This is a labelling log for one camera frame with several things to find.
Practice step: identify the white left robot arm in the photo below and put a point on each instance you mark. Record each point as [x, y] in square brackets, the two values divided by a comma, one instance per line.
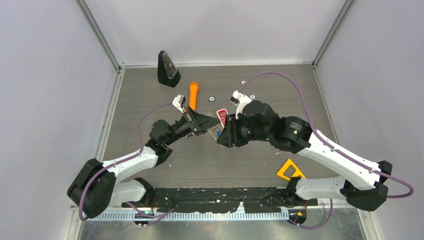
[101, 184]

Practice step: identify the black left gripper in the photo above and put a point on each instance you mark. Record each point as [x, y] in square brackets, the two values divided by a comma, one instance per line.
[200, 123]

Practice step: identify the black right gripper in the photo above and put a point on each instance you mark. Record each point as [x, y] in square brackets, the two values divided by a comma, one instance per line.
[229, 137]

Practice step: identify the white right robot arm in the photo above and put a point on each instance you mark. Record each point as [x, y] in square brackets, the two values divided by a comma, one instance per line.
[257, 121]

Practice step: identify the black wedge stand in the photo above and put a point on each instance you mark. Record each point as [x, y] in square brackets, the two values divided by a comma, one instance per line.
[167, 73]

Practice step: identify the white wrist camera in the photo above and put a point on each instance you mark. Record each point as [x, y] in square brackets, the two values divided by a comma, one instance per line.
[240, 100]
[179, 103]

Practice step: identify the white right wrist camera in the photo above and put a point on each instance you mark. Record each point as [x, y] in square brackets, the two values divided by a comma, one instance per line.
[240, 100]

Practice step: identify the red white remote control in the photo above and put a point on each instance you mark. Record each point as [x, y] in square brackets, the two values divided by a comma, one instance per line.
[222, 114]

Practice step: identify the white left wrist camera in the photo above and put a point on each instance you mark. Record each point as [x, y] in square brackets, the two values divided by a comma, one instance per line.
[179, 103]

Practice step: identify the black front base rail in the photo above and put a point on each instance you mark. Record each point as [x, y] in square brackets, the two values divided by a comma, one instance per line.
[221, 200]

